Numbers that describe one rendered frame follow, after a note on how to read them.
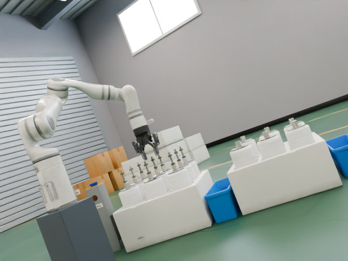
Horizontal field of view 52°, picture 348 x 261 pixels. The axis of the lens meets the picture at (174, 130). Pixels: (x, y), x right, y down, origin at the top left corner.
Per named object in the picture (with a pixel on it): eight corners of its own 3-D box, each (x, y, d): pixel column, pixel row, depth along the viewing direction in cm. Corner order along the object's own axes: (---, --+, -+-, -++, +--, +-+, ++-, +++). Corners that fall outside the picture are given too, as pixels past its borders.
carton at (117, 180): (129, 184, 547) (122, 166, 548) (119, 189, 527) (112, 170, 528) (116, 188, 564) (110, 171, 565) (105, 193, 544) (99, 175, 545)
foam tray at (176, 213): (211, 226, 144) (195, 184, 144) (126, 253, 153) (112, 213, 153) (220, 202, 182) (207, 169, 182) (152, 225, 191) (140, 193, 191)
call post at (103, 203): (121, 249, 162) (97, 185, 163) (108, 254, 164) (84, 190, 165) (127, 244, 169) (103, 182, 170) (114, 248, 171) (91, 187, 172)
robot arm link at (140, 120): (155, 122, 173) (150, 110, 173) (143, 125, 163) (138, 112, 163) (141, 128, 177) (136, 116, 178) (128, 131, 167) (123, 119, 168)
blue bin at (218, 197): (239, 217, 142) (228, 188, 142) (213, 225, 145) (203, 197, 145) (244, 198, 171) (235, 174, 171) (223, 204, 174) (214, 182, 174)
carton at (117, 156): (129, 163, 563) (122, 145, 563) (118, 168, 544) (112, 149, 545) (117, 168, 581) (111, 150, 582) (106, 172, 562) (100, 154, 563)
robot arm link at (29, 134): (10, 120, 117) (28, 169, 116) (37, 110, 117) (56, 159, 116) (23, 121, 126) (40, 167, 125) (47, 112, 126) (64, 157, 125)
